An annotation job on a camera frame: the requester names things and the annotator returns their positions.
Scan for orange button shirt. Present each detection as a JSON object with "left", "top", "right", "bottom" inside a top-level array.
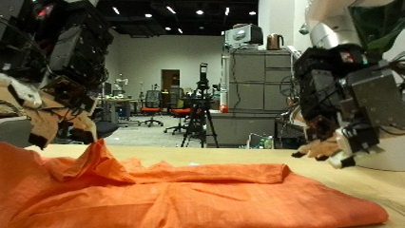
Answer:
[{"left": 0, "top": 138, "right": 390, "bottom": 228}]

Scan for grey sofa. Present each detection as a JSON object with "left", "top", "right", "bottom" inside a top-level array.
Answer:
[{"left": 0, "top": 115, "right": 36, "bottom": 149}]

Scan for wooden office desk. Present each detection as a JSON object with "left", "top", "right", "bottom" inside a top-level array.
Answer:
[{"left": 98, "top": 96, "right": 140, "bottom": 124}]

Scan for dark side table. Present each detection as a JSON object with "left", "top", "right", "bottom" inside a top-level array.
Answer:
[{"left": 274, "top": 118, "right": 306, "bottom": 149}]

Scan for office chair with orange seat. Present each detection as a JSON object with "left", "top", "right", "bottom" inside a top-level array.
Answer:
[
  {"left": 138, "top": 89, "right": 165, "bottom": 128},
  {"left": 164, "top": 87, "right": 193, "bottom": 136}
]

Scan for grey metal cabinet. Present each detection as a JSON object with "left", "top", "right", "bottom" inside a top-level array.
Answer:
[{"left": 226, "top": 48, "right": 302, "bottom": 115}]

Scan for green bottles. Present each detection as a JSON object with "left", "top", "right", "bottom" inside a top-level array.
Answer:
[{"left": 245, "top": 132, "right": 276, "bottom": 150}]

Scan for brown door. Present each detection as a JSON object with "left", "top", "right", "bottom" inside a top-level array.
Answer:
[{"left": 161, "top": 68, "right": 181, "bottom": 93}]

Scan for copper kettle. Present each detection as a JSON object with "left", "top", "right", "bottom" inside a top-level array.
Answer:
[{"left": 265, "top": 32, "right": 286, "bottom": 51}]

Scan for low grey counter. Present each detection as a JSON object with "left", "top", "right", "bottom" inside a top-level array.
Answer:
[{"left": 206, "top": 110, "right": 282, "bottom": 148}]

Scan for white grey box device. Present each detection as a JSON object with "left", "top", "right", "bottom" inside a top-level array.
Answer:
[{"left": 224, "top": 24, "right": 265, "bottom": 49}]

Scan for black camera tripod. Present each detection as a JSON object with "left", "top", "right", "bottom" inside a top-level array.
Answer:
[{"left": 180, "top": 63, "right": 220, "bottom": 149}]

